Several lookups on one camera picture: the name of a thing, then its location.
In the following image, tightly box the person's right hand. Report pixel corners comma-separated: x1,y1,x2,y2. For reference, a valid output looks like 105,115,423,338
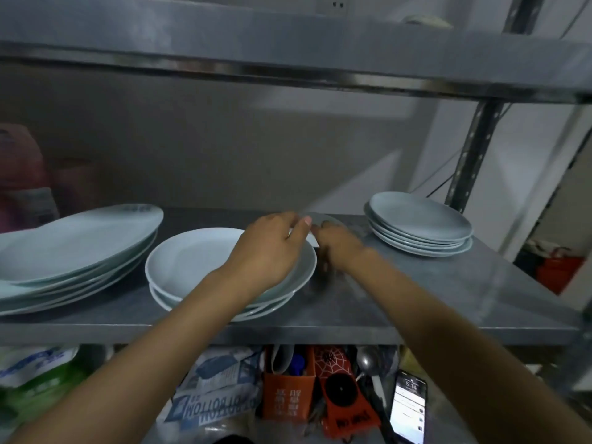
310,221,372,274

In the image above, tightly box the person's left hand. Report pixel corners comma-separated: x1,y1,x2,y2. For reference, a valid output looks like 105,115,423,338
217,210,313,306

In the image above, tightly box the stack of white plates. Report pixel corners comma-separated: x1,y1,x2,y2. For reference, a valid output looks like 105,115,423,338
364,191,474,258

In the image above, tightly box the grey metal shelf rack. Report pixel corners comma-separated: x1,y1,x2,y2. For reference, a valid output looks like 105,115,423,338
0,0,592,444

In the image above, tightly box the person's left forearm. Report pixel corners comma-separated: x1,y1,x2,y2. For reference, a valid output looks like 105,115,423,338
9,268,260,444

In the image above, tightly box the person's right forearm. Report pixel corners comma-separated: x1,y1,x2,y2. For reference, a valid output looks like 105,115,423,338
342,249,592,444

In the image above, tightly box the metal spoon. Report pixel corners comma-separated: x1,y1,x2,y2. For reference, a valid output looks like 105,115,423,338
356,346,387,408

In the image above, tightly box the yellow packet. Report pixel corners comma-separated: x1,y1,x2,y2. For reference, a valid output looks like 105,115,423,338
400,348,426,380

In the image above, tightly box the orange paper bag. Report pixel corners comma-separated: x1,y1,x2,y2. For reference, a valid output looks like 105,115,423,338
262,345,317,421

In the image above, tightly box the orange black web print gadget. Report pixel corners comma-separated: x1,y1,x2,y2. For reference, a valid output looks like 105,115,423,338
314,346,382,440

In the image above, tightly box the grey blue printed bag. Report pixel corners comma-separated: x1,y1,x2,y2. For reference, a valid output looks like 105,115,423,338
168,348,265,429

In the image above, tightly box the black smartphone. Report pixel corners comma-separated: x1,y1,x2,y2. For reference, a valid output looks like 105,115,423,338
389,369,429,444

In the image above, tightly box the pink cup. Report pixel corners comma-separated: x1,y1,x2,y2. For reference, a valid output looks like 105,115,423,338
55,159,105,211

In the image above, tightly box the red crate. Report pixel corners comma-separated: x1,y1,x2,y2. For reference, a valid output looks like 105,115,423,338
536,256,585,294

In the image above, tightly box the green white refill pouch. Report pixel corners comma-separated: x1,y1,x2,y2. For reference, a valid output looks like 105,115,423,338
0,345,89,426

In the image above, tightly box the pink tube white cap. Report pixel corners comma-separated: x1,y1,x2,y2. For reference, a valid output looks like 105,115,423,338
0,123,60,232

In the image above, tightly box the thin black cable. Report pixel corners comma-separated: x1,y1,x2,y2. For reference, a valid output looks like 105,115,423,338
425,147,463,199

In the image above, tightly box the white cord bundle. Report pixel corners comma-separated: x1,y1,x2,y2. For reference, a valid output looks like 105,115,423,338
402,14,454,29

